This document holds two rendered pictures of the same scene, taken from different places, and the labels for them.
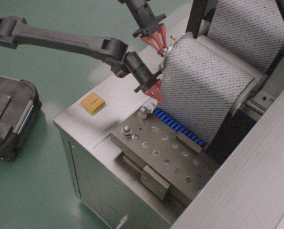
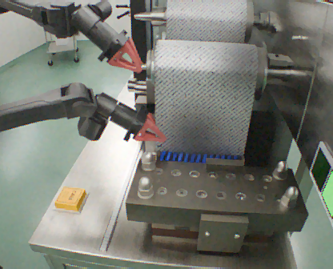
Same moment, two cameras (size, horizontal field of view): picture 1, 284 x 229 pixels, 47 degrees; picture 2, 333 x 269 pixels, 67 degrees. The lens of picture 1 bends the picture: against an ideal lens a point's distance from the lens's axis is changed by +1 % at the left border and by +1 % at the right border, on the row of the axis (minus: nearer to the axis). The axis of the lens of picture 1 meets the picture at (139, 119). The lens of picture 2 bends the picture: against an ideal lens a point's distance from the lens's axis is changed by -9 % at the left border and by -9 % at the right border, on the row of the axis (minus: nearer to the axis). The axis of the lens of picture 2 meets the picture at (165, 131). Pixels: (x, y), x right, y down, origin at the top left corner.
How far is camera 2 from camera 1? 0.58 m
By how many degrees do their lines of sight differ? 32
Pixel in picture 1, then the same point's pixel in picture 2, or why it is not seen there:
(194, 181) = (266, 195)
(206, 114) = (229, 112)
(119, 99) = (99, 182)
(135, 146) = (170, 201)
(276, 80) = not seen: hidden behind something
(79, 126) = (69, 233)
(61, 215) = not seen: outside the picture
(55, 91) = (11, 250)
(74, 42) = (22, 105)
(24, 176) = not seen: outside the picture
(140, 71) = (122, 109)
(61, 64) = (6, 222)
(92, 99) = (68, 194)
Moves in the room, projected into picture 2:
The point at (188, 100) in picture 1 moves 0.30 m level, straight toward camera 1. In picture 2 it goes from (200, 107) to (266, 191)
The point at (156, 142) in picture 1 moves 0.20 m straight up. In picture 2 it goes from (190, 183) to (195, 106)
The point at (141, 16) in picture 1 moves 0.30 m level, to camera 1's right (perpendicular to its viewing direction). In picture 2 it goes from (102, 30) to (210, 21)
